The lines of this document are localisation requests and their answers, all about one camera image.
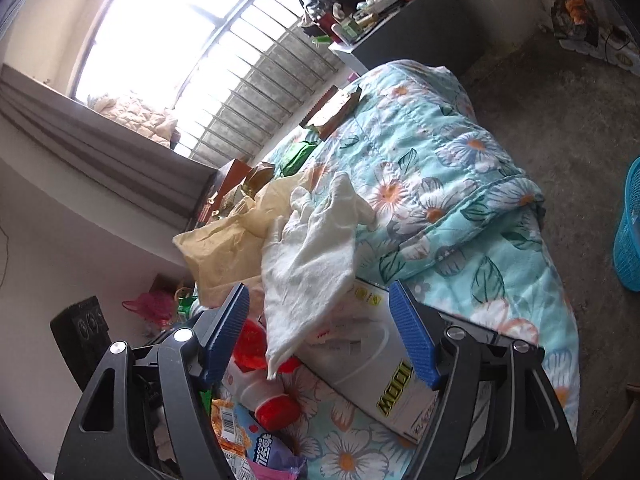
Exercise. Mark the orange snack packet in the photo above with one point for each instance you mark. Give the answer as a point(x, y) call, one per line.
point(227, 425)

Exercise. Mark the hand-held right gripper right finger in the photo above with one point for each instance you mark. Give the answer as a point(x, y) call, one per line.
point(411, 340)

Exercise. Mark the black speaker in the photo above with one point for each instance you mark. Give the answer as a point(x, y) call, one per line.
point(80, 340)

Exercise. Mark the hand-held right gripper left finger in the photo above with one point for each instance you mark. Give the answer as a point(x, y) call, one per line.
point(234, 327)

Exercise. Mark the white printed bag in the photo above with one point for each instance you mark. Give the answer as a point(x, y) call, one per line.
point(617, 45)

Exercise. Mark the white cloth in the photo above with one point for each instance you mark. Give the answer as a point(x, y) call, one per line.
point(310, 255)

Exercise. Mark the white cardboard box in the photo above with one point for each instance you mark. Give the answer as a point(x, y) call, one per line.
point(360, 360)

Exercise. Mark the orange cardboard box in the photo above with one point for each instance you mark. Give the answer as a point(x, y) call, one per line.
point(222, 190)

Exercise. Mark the white bottle red cap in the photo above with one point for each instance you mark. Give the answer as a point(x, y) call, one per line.
point(272, 407)

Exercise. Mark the printed carton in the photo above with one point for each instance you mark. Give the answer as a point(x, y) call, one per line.
point(575, 17)

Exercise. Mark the red canister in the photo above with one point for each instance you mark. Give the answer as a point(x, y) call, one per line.
point(326, 22)

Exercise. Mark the floral turquoise quilt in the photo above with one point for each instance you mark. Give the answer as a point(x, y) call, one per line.
point(440, 170)

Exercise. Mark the blue plastic basket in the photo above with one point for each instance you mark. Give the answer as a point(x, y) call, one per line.
point(629, 230)

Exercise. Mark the gold snack packet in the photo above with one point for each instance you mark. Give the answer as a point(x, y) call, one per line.
point(257, 177)

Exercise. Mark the green snack packet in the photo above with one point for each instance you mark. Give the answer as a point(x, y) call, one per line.
point(296, 156)

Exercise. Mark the pink plastic bag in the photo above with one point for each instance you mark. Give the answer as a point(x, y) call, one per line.
point(150, 305)

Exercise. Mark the blue purple snack packet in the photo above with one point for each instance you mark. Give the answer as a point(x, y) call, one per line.
point(270, 452)

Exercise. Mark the grey curtain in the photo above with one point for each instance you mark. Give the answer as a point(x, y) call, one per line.
point(100, 150)

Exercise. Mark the brown snack packet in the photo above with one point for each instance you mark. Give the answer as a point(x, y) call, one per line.
point(332, 112)

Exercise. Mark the window grille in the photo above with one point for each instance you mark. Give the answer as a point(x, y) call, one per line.
point(280, 60)

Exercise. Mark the cream yellow garment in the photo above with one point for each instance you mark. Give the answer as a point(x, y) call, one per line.
point(225, 250)

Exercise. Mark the beige padded jacket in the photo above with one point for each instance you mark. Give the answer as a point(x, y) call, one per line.
point(135, 115)

